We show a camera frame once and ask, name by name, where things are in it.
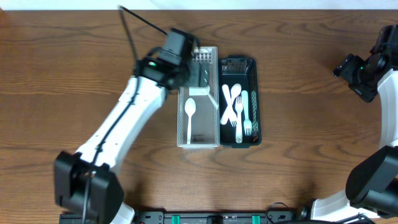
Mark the black plastic mesh basket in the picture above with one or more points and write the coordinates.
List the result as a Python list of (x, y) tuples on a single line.
[(242, 70)]

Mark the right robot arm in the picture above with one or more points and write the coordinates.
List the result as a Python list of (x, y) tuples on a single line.
[(371, 188)]

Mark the clear plastic mesh basket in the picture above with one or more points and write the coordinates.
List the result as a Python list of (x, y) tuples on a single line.
[(206, 119)]

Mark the pink-white plastic spoon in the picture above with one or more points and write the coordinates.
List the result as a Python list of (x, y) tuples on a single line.
[(235, 91)]

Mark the white plastic spoon bottom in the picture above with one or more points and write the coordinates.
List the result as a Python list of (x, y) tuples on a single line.
[(190, 109)]

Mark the cream plastic fork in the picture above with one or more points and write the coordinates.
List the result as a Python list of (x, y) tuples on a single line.
[(239, 110)]

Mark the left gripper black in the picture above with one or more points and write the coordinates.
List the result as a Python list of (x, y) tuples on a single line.
[(198, 74)]

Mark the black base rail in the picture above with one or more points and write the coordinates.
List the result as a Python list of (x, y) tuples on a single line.
[(271, 216)]

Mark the mint green plastic fork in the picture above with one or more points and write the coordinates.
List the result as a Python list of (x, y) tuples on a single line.
[(247, 122)]

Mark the white plastic spoon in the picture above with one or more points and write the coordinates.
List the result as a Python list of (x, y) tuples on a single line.
[(190, 109), (213, 99)]

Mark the pink-white plastic fork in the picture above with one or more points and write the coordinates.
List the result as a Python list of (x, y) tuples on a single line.
[(228, 114)]

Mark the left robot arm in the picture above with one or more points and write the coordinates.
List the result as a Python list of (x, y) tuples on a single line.
[(86, 182)]

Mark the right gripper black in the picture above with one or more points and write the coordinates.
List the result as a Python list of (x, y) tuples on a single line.
[(348, 69)]

